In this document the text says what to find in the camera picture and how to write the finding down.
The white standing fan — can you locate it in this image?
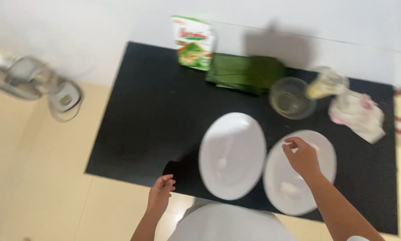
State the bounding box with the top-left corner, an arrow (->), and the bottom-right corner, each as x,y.
0,38 -> 84,123

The white oval plate with dough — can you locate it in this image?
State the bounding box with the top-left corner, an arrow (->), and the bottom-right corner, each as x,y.
263,129 -> 337,216

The clear bag with yellow contents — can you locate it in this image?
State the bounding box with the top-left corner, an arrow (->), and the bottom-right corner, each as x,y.
306,66 -> 350,100

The stack of green banana leaves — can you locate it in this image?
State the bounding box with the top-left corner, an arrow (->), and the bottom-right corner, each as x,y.
205,53 -> 286,96

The green and white food box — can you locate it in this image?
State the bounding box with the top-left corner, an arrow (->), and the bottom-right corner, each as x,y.
171,15 -> 218,71

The white oval plate with spoon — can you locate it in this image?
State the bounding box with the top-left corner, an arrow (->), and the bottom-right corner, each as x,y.
198,112 -> 267,201

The person's left hand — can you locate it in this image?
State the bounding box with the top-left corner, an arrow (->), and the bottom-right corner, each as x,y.
146,174 -> 176,217

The person's right hand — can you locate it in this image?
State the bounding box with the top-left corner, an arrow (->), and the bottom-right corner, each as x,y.
282,137 -> 323,183

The white dough lump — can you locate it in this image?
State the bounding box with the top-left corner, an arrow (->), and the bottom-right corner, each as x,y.
280,182 -> 300,197

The small black object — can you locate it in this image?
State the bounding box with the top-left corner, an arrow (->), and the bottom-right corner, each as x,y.
163,160 -> 184,179

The person's white shirt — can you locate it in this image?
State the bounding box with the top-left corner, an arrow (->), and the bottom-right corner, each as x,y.
167,197 -> 370,241

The clear glass bowl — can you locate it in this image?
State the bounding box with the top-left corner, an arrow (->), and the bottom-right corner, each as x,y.
268,77 -> 317,120

